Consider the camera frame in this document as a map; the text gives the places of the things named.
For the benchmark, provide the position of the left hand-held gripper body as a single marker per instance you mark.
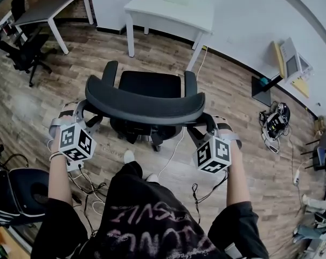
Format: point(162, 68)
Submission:
point(76, 142)

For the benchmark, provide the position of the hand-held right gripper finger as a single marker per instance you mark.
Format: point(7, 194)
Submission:
point(197, 137)
point(209, 124)

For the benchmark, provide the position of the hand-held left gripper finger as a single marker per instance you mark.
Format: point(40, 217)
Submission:
point(81, 108)
point(94, 123)

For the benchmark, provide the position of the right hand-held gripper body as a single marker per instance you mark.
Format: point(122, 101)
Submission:
point(216, 155)

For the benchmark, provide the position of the black mesh office chair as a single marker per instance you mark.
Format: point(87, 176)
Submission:
point(144, 106)

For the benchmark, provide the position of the person's right forearm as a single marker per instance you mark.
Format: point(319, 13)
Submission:
point(236, 182)

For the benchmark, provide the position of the person's left forearm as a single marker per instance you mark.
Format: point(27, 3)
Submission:
point(60, 179)

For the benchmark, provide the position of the small white plug box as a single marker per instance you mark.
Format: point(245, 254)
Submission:
point(74, 165)

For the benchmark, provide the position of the black wrist band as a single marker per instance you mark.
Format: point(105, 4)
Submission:
point(56, 155)

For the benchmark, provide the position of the person's white shoe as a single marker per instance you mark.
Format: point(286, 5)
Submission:
point(152, 177)
point(129, 156)

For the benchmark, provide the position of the black floor stand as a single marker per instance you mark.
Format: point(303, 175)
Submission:
point(261, 93)

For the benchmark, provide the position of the person's black trousers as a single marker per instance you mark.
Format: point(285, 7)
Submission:
point(130, 177)

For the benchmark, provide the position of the black padded round seat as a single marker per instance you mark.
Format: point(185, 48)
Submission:
point(28, 190)

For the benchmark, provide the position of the small teal object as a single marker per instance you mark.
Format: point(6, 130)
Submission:
point(264, 80)

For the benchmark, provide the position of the black armchair on castors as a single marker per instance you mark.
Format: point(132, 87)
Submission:
point(25, 53)

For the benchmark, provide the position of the white power strip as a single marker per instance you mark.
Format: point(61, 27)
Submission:
point(296, 177)

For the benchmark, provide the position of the person in black clothes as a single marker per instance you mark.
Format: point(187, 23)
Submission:
point(152, 225)

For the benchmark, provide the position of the white monitor device on stand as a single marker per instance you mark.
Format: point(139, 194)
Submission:
point(301, 88)

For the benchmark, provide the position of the grey table with white legs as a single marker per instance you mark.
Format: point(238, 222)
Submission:
point(44, 8)

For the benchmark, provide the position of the pale green flat box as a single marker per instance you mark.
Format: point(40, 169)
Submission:
point(176, 0)

